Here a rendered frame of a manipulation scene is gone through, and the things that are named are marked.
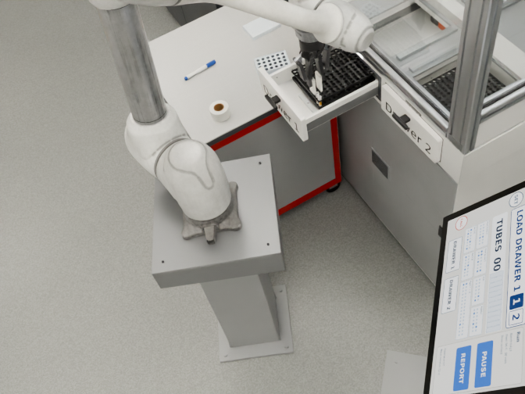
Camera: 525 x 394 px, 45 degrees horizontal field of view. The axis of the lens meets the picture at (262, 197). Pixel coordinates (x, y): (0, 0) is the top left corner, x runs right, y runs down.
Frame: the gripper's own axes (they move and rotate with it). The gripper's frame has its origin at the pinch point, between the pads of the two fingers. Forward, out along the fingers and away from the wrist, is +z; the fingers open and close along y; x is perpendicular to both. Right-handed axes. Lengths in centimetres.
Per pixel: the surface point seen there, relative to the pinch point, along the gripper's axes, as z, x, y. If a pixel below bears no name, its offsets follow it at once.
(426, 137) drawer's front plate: 6.2, 34.5, -17.8
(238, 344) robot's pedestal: 92, 23, 58
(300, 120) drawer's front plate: 4.0, 7.5, 10.7
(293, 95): 12.6, -10.6, 3.5
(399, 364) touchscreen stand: 93, 64, 10
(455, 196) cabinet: 23, 48, -20
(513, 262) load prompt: -19, 89, 2
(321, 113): 7.7, 6.0, 2.2
